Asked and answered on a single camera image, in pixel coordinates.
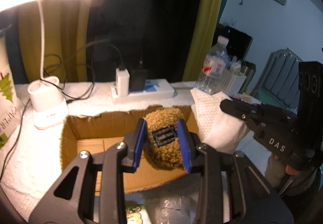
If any black computer monitor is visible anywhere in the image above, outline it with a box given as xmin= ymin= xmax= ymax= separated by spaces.
xmin=212 ymin=24 xmax=253 ymax=61

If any steel thermos mug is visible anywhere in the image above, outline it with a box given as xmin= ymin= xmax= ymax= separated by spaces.
xmin=239 ymin=61 xmax=256 ymax=94

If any person right hand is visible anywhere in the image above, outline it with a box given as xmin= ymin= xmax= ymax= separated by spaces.
xmin=265 ymin=154 xmax=301 ymax=188

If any white power strip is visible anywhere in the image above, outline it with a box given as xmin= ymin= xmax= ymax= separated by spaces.
xmin=111 ymin=79 xmax=175 ymax=104

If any yellow curtain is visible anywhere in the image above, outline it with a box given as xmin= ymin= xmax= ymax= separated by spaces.
xmin=18 ymin=0 xmax=91 ymax=82
xmin=182 ymin=0 xmax=222 ymax=81

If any small cartoon tissue pack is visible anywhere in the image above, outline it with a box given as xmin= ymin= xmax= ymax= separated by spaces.
xmin=125 ymin=201 xmax=152 ymax=224

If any clear bubble wrap bag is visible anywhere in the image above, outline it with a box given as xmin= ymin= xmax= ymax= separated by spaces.
xmin=145 ymin=191 xmax=198 ymax=223

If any open cardboard box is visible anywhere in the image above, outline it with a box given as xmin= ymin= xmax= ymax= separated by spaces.
xmin=60 ymin=105 xmax=187 ymax=193

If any paper cup sleeve white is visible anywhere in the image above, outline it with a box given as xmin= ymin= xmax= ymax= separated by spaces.
xmin=0 ymin=30 xmax=22 ymax=148

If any clear water bottle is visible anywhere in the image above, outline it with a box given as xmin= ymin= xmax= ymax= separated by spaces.
xmin=195 ymin=36 xmax=229 ymax=95

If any patterned small card box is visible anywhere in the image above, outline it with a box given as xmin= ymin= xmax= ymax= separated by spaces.
xmin=240 ymin=95 xmax=252 ymax=104

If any white towel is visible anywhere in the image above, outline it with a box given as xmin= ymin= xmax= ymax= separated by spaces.
xmin=191 ymin=88 xmax=250 ymax=154

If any grey headboard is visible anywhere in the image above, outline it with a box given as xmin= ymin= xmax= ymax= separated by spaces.
xmin=252 ymin=48 xmax=302 ymax=110

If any black charger plug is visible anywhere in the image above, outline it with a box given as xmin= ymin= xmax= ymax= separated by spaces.
xmin=129 ymin=69 xmax=147 ymax=92

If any white charger plug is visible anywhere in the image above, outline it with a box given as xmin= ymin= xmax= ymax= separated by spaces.
xmin=116 ymin=68 xmax=130 ymax=97

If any brown fluffy pouch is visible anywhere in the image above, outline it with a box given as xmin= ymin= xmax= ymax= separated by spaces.
xmin=144 ymin=107 xmax=185 ymax=171

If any yellow curtain right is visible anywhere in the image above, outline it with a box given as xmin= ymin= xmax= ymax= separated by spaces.
xmin=182 ymin=0 xmax=222 ymax=81

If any yellow curtain left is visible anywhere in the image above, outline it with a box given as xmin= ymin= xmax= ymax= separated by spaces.
xmin=18 ymin=0 xmax=91 ymax=82

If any white perforated basket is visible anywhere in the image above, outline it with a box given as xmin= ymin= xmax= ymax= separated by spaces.
xmin=217 ymin=69 xmax=246 ymax=96

